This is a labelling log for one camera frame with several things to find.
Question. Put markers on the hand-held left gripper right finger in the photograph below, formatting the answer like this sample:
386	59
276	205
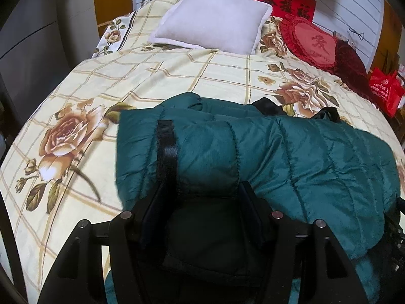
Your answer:
253	217

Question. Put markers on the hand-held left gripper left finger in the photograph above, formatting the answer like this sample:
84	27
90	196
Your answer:
151	218

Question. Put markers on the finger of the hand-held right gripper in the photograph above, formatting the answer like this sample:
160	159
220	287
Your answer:
397	228

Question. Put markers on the green quilted down coat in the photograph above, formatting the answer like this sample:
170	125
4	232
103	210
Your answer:
300	164

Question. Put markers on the red shopping bag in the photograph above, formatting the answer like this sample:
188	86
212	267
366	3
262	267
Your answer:
384	89

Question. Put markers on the bed with floral checked sheet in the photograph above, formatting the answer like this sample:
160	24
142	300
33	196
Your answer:
126	76

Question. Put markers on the dark red velvet pillow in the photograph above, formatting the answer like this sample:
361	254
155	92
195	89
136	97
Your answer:
351	60

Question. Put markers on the red heart-shaped pillow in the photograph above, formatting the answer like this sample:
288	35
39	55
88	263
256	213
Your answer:
313	42

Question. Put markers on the white square pillow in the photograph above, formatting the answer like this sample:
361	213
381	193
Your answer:
212	19

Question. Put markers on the grey refrigerator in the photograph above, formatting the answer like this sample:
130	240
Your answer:
28	31

